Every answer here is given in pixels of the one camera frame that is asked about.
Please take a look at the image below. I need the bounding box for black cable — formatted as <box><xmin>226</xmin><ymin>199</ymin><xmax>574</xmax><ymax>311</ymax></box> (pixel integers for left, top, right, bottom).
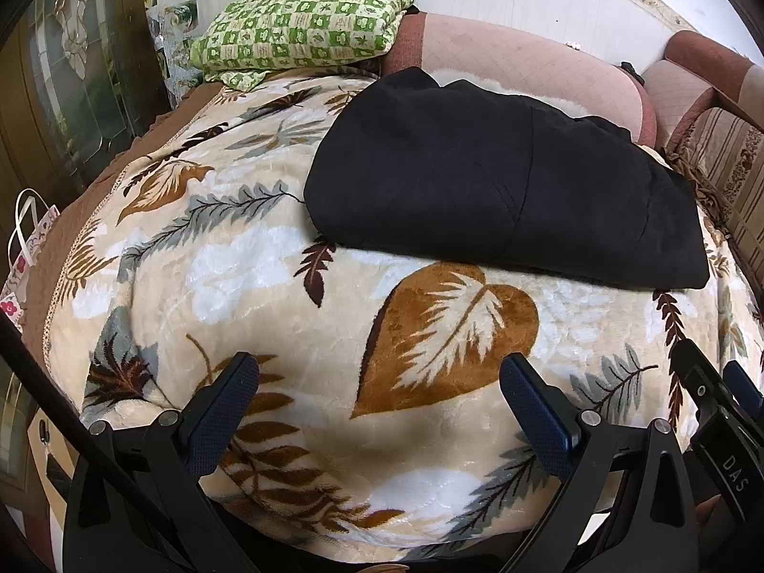
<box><xmin>0</xmin><ymin>309</ymin><xmax>241</xmax><ymax>573</ymax></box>

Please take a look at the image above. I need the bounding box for floral paper gift bag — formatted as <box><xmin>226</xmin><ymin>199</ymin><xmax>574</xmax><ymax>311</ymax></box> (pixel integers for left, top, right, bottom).
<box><xmin>1</xmin><ymin>188</ymin><xmax>60</xmax><ymax>331</ymax></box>

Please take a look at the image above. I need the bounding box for green checkered folded quilt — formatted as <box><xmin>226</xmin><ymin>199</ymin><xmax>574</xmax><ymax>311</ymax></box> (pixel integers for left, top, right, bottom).
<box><xmin>191</xmin><ymin>0</ymin><xmax>416</xmax><ymax>92</ymax></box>

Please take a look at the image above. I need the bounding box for leaf pattern plush blanket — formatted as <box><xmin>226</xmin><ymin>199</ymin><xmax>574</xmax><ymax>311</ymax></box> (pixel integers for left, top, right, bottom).
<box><xmin>19</xmin><ymin>67</ymin><xmax>764</xmax><ymax>565</ymax></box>

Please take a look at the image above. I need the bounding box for pink headboard cushion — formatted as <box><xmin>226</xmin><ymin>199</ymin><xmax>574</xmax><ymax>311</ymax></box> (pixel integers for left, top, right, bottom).
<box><xmin>641</xmin><ymin>30</ymin><xmax>763</xmax><ymax>151</ymax></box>

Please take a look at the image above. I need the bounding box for striped beige cushion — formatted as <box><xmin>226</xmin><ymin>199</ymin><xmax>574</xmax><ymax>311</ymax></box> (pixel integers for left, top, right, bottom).
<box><xmin>668</xmin><ymin>107</ymin><xmax>763</xmax><ymax>283</ymax></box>

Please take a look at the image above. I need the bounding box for floral plastic bag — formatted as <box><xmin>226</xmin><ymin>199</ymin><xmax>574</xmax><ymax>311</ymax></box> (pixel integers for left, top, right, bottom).
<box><xmin>145</xmin><ymin>0</ymin><xmax>203</xmax><ymax>109</ymax></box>

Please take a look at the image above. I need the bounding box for long pink bolster pillow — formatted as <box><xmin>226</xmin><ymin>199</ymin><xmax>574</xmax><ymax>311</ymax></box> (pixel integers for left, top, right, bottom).
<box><xmin>382</xmin><ymin>12</ymin><xmax>657</xmax><ymax>146</ymax></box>

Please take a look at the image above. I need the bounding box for black coat with fur collar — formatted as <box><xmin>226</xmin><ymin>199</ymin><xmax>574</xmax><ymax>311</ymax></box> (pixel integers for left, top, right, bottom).
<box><xmin>304</xmin><ymin>67</ymin><xmax>710</xmax><ymax>290</ymax></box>

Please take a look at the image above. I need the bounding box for wooden glass wardrobe door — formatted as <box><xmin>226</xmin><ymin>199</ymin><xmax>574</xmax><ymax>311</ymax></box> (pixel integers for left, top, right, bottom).
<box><xmin>0</xmin><ymin>0</ymin><xmax>175</xmax><ymax>210</ymax></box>

